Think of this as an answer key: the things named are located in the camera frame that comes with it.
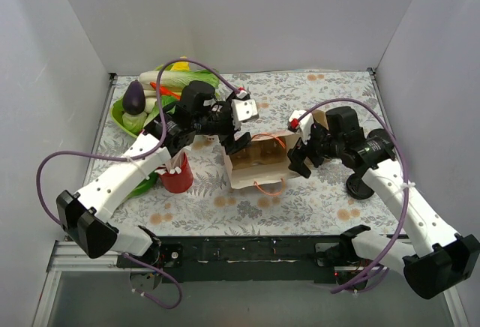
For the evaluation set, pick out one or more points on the purple toy eggplant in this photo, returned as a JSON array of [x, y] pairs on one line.
[[134, 99]]

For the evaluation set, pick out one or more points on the toy napa cabbage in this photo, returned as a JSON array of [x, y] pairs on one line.
[[176, 80]]

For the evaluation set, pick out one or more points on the aluminium frame rail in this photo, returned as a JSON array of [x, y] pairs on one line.
[[67, 256]]

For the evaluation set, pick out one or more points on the kraft paper takeout bag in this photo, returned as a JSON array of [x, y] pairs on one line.
[[259, 175]]

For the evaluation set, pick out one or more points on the green vegetable tray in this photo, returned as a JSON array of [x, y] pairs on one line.
[[133, 124]]

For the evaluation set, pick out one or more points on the green toy lettuce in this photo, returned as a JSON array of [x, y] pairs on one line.
[[144, 186]]

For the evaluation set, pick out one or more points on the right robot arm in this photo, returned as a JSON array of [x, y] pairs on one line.
[[431, 255]]

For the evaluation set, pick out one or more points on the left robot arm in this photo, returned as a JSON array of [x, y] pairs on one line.
[[85, 215]]

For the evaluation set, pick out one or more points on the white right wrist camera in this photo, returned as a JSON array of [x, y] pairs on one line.
[[301, 121]]

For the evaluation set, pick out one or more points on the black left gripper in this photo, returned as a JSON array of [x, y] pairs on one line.
[[228, 132]]

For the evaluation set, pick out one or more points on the single brown pulp carrier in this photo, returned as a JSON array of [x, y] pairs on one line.
[[263, 152]]

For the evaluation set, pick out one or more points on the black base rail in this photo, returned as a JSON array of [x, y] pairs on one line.
[[313, 258]]

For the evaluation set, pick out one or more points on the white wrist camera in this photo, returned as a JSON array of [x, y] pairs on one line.
[[301, 121], [244, 108]]

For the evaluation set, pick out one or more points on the yellow toy pepper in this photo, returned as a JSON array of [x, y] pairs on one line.
[[181, 65]]

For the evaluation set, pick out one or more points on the red cup holder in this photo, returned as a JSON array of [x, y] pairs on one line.
[[179, 179]]

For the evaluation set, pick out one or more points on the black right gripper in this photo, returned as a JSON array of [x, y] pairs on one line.
[[307, 147]]

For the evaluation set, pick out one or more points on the floral patterned table mat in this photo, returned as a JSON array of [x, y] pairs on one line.
[[318, 205]]

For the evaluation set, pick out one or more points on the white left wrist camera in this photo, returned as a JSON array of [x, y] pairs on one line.
[[244, 108]]

